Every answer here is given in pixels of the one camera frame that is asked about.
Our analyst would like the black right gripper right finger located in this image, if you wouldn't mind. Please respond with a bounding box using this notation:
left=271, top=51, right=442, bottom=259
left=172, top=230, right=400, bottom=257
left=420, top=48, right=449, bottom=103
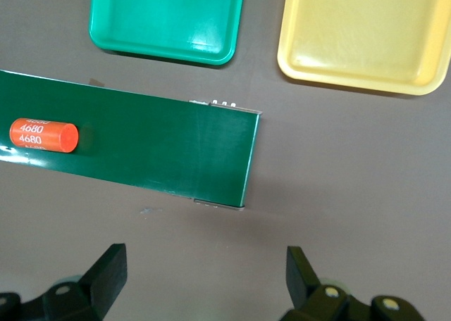
left=280, top=246, right=424, bottom=321

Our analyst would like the yellow plastic tray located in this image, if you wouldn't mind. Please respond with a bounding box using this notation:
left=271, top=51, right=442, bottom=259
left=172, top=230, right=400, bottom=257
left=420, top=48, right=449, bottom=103
left=277, top=0, right=451, bottom=96

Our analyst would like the green plastic tray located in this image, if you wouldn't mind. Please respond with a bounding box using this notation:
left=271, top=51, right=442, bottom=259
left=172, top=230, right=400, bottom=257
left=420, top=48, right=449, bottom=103
left=89, top=0, right=247, bottom=66

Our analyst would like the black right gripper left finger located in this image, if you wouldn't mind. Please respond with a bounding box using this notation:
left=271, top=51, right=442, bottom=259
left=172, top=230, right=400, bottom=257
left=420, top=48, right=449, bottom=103
left=0, top=244, right=128, bottom=321

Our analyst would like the orange cylinder with 4680 print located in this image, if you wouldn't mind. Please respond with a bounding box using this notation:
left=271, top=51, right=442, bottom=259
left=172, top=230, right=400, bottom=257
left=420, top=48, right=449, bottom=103
left=9, top=118, right=80, bottom=153

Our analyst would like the green conveyor belt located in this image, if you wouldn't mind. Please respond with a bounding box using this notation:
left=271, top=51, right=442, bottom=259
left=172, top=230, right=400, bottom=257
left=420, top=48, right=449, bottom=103
left=0, top=69, right=264, bottom=211

